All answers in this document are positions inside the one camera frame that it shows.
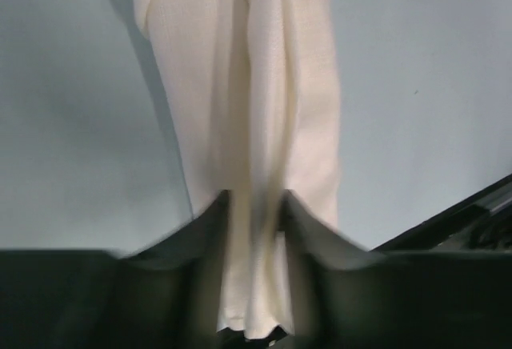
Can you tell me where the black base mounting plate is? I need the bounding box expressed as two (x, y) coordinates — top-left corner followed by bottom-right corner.
(374, 174), (511, 251)

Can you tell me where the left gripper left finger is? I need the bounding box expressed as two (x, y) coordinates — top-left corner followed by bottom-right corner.
(1, 191), (230, 348)

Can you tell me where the white cloth napkin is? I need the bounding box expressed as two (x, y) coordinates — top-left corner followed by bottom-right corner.
(134, 0), (341, 339)

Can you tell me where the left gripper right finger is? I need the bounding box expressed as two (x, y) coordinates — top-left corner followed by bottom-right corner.
(281, 193), (511, 348)

